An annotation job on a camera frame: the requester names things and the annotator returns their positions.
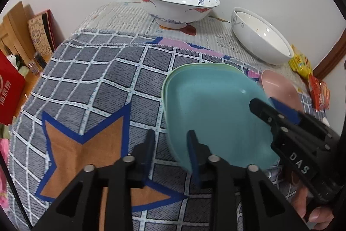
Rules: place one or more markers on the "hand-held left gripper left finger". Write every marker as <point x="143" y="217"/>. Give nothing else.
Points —
<point x="149" y="145"/>

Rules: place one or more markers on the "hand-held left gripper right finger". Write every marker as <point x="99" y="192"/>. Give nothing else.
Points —
<point x="192" y="151"/>

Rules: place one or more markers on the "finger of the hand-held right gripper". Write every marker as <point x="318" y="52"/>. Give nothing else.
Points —
<point x="285" y="112"/>
<point x="263" y="112"/>

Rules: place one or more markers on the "pink plate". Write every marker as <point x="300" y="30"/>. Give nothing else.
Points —
<point x="278" y="84"/>

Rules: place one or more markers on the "teal plate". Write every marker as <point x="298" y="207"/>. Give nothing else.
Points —
<point x="210" y="103"/>

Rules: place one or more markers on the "light green plate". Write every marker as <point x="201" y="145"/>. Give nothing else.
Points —
<point x="168" y="79"/>

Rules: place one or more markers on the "person's right hand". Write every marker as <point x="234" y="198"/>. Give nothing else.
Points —
<point x="321" y="217"/>

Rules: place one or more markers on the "red chip bag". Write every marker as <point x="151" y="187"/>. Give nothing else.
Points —
<point x="319" y="93"/>

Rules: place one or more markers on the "yellow chip bag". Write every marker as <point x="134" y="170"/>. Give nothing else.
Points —
<point x="301" y="63"/>

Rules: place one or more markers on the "white bowl with swirl pattern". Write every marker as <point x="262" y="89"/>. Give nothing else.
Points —
<point x="250" y="41"/>

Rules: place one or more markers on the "white bowl with lettering inside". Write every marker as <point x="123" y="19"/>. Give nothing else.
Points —
<point x="270" y="38"/>

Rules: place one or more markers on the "grey checked blanket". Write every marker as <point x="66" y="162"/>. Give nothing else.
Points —
<point x="94" y="79"/>

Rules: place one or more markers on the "printed plastic tablecloth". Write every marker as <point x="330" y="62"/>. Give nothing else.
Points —
<point x="127" y="20"/>

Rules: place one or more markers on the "large crane pattern bowl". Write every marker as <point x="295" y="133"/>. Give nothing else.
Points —
<point x="173" y="11"/>

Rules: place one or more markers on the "pink cloth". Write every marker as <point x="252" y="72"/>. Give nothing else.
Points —
<point x="4" y="179"/>

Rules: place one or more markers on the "red box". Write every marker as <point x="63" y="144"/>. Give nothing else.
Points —
<point x="10" y="90"/>

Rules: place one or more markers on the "wooden board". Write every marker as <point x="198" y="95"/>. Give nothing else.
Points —
<point x="16" y="20"/>

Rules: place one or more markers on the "brown wooden door frame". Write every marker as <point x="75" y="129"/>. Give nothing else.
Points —
<point x="335" y="57"/>

